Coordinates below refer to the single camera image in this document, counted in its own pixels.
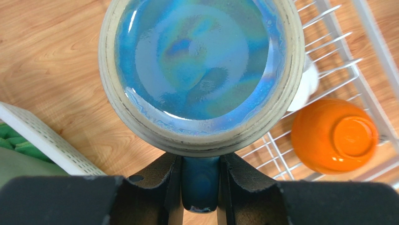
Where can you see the white wire dish rack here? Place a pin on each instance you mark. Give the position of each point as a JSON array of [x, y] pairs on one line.
[[348, 69]]

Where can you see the white flower-shaped bowl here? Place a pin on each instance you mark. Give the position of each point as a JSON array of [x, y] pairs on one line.
[[308, 85]]

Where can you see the green cloth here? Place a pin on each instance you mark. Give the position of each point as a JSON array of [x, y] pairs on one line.
[[14, 164]]

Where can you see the orange bowl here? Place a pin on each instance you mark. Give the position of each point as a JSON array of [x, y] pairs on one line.
[[333, 136]]

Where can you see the blue butterfly mug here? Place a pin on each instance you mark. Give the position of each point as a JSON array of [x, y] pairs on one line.
[[201, 78]]

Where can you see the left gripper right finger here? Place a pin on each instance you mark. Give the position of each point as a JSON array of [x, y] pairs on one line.
[[249, 197]]

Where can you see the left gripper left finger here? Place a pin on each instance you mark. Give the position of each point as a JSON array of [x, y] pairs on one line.
[[149, 197]]

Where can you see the white plastic basket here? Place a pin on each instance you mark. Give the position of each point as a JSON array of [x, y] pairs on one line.
[[47, 141]]

